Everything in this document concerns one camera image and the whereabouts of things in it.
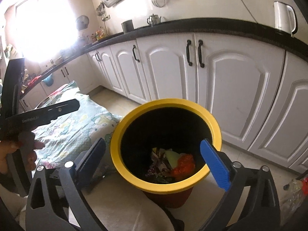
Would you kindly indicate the black kitchen countertop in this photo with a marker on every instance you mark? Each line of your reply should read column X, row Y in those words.
column 227, row 26

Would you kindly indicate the light blue cartoon blanket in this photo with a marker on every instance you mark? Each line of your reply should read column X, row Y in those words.
column 68, row 135

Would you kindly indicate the small steel teapot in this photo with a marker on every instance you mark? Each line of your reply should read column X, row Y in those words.
column 153, row 20

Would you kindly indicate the yellow rimmed trash bin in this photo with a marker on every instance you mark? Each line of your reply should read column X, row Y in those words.
column 168, row 124

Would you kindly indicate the round wall fan vent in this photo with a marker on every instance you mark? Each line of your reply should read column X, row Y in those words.
column 82, row 22

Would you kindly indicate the red trash in bin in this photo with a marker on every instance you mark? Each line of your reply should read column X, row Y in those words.
column 169, row 167

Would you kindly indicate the white lower cabinets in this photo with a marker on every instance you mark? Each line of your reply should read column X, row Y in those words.
column 256, row 91

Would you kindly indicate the white electric kettle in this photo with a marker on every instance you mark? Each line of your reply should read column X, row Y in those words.
column 285, row 18

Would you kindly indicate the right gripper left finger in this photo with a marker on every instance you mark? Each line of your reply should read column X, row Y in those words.
column 88, row 162

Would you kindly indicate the condiment bottles on counter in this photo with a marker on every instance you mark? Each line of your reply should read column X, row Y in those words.
column 98, row 35

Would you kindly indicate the blue hanging basket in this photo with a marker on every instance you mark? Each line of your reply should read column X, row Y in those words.
column 48, row 81

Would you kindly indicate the person's left hand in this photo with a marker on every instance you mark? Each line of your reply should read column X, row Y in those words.
column 11, row 148

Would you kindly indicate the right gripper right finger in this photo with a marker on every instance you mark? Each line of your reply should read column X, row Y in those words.
column 218, row 163

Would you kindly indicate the dark metal cup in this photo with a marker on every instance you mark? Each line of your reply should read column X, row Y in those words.
column 127, row 26

